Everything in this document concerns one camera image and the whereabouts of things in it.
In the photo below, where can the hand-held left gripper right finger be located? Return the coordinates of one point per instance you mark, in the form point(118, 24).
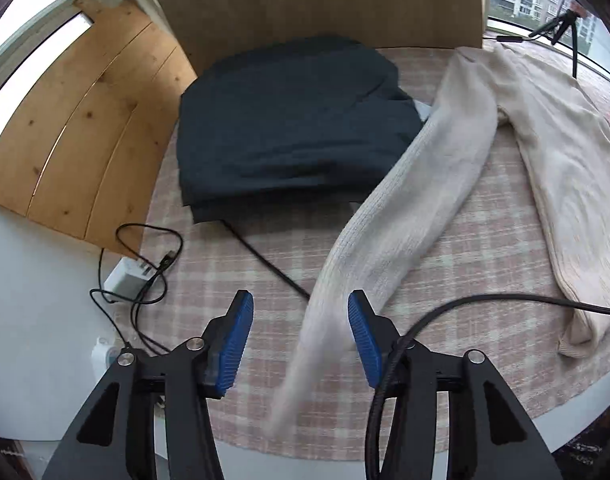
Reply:
point(365, 340)

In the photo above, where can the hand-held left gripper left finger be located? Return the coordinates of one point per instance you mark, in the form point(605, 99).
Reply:
point(235, 345)

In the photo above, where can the beige knit sweater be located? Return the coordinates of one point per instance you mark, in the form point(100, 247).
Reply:
point(435, 170)

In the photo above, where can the thin black rod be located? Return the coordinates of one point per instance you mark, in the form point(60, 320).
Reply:
point(265, 260)

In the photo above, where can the white charger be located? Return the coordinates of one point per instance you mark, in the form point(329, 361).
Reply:
point(125, 280)

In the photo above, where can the white power strip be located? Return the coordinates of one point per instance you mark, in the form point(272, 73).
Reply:
point(102, 360)

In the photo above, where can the pink plaid blanket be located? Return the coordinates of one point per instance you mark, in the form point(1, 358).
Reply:
point(485, 270)

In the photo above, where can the dark folded garment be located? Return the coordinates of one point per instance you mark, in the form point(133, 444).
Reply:
point(295, 125)

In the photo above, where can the white folded cloth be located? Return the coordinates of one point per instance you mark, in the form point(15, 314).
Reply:
point(424, 110)

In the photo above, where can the person's dark tweed jacket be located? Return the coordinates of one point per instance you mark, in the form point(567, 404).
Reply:
point(585, 455)

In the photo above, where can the pine wood panel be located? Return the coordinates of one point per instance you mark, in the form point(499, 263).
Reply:
point(85, 125)

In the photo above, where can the light wooden board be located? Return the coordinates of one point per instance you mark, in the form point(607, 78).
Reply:
point(310, 0)

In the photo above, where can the black tripod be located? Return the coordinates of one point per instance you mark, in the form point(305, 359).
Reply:
point(555, 22)

